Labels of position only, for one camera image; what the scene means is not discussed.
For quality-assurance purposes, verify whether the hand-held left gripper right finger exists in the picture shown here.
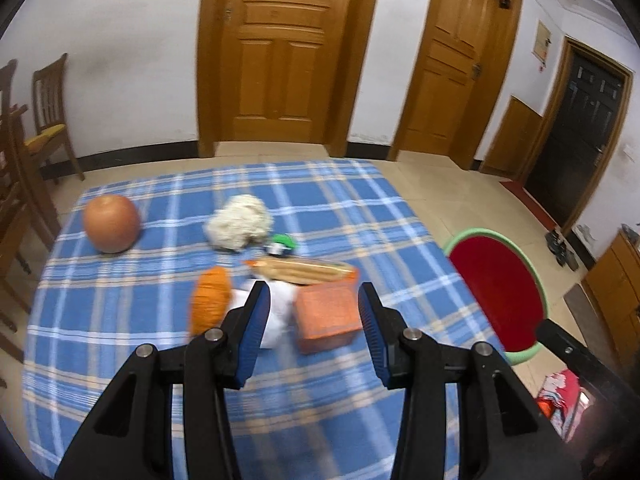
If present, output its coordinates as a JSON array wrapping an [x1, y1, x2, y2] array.
[[357, 281, 583, 480]]

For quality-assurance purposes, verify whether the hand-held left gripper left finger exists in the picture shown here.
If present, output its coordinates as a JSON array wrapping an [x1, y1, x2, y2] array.
[[55, 280, 272, 480]]

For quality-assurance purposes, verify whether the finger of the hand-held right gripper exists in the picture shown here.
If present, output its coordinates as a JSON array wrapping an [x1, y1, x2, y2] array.
[[536, 319, 626, 393]]

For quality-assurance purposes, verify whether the white tissue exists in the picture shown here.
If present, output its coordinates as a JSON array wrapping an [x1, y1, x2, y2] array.
[[232, 280, 301, 350]]

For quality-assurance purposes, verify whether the orange cardboard box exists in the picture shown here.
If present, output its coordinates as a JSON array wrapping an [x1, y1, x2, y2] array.
[[292, 280, 362, 356]]

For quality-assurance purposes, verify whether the orange peel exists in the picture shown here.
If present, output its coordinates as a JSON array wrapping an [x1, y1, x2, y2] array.
[[189, 266, 233, 337]]

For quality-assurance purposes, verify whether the green and white small toy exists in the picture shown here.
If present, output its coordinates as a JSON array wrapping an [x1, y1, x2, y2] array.
[[265, 233, 299, 259]]

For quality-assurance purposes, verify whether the red bucket with green rim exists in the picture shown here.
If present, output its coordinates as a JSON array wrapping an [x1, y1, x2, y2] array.
[[443, 228, 551, 366]]

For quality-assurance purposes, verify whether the grey floor mat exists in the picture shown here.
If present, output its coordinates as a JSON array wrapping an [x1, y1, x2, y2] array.
[[564, 284, 618, 356]]

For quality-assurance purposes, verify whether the low wooden cabinet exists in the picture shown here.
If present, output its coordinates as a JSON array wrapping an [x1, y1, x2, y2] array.
[[582, 227, 640, 376]]

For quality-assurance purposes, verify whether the grey shoe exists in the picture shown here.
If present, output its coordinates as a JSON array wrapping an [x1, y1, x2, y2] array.
[[557, 242, 582, 270]]

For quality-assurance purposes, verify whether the dark shoe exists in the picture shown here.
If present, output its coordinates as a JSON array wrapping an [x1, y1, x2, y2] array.
[[545, 227, 568, 256]]

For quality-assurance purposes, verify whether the blue plaid blanket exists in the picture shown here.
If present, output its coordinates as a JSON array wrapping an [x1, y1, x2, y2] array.
[[22, 159, 506, 480]]

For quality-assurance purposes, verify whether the round orange-pink apple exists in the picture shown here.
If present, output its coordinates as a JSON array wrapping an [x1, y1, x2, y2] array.
[[82, 195, 141, 254]]

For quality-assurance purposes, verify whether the black entrance door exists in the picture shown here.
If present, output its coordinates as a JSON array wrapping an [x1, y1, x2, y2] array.
[[515, 35, 633, 231]]

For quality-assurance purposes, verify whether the wooden chair with slatted back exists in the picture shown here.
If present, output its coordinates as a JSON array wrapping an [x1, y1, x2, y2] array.
[[0, 60, 61, 361]]

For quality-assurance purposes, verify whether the panelled wooden door with decoration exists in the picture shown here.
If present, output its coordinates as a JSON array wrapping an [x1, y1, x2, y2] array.
[[387, 0, 525, 171]]

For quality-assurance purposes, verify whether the yellow seat cushion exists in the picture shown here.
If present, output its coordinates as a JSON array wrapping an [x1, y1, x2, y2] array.
[[25, 124, 68, 155]]

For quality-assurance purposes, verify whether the wooden chair with yellow cushion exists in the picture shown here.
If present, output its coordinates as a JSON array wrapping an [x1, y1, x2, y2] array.
[[22, 53, 86, 181]]

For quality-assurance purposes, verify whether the wooden wall cabinet panel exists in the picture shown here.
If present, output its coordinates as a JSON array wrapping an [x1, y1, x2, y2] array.
[[482, 95, 543, 178]]

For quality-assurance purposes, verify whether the tan wall notice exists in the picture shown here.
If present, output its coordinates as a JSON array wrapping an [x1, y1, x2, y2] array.
[[531, 20, 552, 63]]

